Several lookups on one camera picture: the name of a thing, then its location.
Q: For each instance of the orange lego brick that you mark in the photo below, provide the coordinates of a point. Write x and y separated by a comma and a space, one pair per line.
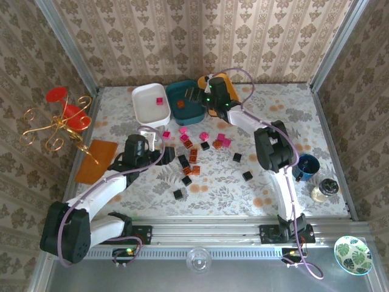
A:
186, 171
217, 144
193, 152
193, 158
196, 170
181, 105
187, 143

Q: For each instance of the black lego brick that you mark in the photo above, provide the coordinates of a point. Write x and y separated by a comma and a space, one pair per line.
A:
186, 180
185, 164
205, 146
180, 194
237, 157
181, 158
247, 175

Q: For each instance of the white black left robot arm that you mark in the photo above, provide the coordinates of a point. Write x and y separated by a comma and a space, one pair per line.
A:
100, 191

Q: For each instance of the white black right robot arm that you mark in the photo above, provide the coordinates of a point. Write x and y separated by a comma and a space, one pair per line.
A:
285, 197

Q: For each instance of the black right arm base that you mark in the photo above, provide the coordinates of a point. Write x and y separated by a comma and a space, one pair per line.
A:
270, 235

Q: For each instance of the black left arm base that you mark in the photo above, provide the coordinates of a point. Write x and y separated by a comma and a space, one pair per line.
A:
143, 234

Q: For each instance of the orange plastic container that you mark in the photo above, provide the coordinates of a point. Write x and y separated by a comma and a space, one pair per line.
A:
232, 91

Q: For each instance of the teal plastic container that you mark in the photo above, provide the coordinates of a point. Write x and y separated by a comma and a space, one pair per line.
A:
188, 114

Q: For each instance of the white plastic container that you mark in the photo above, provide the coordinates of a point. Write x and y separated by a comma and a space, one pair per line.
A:
149, 109

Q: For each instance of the orange flat board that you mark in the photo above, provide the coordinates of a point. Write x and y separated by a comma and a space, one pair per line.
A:
94, 164

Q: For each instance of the red plastic goblet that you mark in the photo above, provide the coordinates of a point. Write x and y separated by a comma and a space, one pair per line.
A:
71, 112

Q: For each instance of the small control board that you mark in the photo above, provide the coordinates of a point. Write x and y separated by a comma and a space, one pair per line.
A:
124, 254
293, 254

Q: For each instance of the clear glass bowl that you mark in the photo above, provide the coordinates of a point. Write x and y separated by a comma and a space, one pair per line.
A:
199, 260

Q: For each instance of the blue mug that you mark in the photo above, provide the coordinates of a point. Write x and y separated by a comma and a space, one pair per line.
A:
308, 167

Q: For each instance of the glass jar with black lid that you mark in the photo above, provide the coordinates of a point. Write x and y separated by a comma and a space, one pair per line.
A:
323, 191

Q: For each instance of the leaf print bowl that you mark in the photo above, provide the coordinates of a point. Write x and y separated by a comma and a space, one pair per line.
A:
352, 255

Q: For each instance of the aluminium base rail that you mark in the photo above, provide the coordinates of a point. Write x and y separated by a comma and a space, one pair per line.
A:
206, 231

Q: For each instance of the aluminium frame post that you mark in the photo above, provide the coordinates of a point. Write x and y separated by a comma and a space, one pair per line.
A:
70, 48
337, 45

